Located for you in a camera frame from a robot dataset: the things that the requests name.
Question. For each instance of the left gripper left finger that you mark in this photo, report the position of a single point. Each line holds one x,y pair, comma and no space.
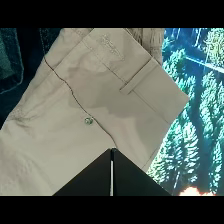
91,180

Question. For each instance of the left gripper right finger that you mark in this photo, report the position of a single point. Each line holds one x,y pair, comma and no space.
133,181

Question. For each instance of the beige trousers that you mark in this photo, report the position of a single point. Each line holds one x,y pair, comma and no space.
100,86

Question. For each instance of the blue jeans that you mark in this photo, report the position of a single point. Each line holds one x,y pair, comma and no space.
20,66

